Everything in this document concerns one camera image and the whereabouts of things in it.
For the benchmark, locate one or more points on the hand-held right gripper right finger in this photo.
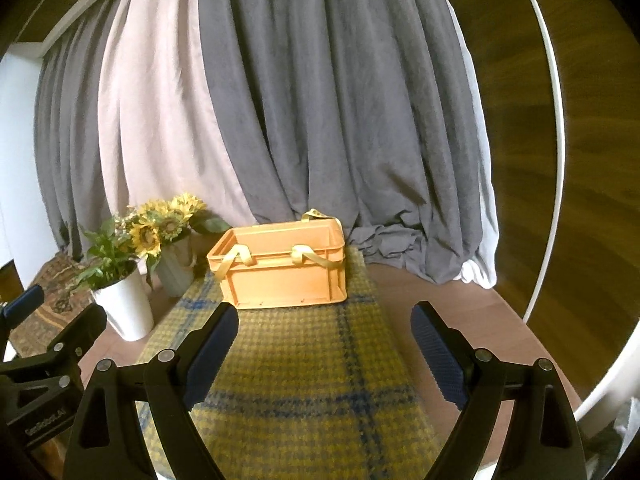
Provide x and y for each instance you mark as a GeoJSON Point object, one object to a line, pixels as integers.
{"type": "Point", "coordinates": [437, 355]}

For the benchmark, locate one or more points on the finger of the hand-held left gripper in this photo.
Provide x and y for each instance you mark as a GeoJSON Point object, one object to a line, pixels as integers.
{"type": "Point", "coordinates": [25, 302]}
{"type": "Point", "coordinates": [85, 327]}

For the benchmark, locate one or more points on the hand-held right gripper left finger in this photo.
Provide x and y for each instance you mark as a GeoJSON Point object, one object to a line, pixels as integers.
{"type": "Point", "coordinates": [212, 355]}

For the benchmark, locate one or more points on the patterned brown rug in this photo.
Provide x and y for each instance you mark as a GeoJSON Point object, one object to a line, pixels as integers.
{"type": "Point", "coordinates": [50, 290]}

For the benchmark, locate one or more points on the white plant pot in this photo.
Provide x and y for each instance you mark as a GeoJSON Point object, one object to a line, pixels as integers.
{"type": "Point", "coordinates": [125, 305]}

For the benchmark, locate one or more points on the green leafy plant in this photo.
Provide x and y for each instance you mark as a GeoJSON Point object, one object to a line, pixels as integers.
{"type": "Point", "coordinates": [105, 255]}

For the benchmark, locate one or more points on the grey ribbed vase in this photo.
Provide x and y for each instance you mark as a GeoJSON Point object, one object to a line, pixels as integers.
{"type": "Point", "coordinates": [175, 270]}

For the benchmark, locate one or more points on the yellow blue plaid mat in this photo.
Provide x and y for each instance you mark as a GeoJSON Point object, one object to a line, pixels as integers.
{"type": "Point", "coordinates": [310, 370]}

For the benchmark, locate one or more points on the sunflower bouquet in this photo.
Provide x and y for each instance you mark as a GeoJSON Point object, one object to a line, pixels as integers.
{"type": "Point", "coordinates": [150, 230]}

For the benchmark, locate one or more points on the white curtain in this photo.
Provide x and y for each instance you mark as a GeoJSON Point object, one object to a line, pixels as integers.
{"type": "Point", "coordinates": [482, 240]}

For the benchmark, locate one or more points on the pale pink curtain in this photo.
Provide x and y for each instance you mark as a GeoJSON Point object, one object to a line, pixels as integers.
{"type": "Point", "coordinates": [160, 110]}

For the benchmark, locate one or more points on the white hoop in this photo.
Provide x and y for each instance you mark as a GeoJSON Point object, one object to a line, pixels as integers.
{"type": "Point", "coordinates": [560, 135]}

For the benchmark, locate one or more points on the grey curtain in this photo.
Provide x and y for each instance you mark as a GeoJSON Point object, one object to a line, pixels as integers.
{"type": "Point", "coordinates": [350, 100]}

